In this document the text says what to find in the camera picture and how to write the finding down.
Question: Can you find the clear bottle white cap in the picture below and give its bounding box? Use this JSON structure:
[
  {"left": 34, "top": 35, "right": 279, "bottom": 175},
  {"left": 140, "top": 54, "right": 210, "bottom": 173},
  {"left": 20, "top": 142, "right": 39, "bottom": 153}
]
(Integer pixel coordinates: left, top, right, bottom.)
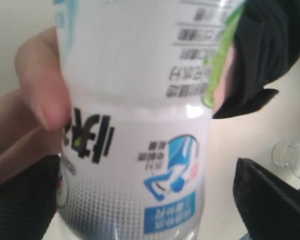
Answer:
[{"left": 272, "top": 136, "right": 300, "bottom": 179}]

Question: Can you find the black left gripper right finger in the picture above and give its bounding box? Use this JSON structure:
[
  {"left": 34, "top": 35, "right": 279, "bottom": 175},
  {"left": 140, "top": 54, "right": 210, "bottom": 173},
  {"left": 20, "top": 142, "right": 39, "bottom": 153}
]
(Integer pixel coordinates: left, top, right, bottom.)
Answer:
[{"left": 232, "top": 158, "right": 300, "bottom": 240}]

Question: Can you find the person's open bare hand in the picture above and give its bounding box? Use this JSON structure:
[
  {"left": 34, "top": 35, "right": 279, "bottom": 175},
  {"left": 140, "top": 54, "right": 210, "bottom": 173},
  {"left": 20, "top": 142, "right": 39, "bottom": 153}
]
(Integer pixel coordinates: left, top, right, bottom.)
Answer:
[{"left": 0, "top": 27, "right": 71, "bottom": 174}]

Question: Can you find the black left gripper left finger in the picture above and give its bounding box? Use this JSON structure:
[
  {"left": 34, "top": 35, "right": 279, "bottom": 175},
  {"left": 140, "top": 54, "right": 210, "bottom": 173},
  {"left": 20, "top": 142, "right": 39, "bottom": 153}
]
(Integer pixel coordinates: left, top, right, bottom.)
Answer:
[{"left": 0, "top": 155, "right": 60, "bottom": 240}]

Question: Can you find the lime label clear bottle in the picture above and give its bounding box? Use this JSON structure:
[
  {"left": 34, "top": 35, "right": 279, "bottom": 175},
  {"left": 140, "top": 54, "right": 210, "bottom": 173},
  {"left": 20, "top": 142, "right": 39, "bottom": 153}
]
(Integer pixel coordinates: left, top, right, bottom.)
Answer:
[{"left": 53, "top": 0, "right": 245, "bottom": 240}]

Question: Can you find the black sleeved forearm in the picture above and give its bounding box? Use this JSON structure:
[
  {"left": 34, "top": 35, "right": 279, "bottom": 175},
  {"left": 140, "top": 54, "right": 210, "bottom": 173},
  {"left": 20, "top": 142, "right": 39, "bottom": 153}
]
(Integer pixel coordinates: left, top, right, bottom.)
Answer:
[{"left": 213, "top": 0, "right": 300, "bottom": 119}]

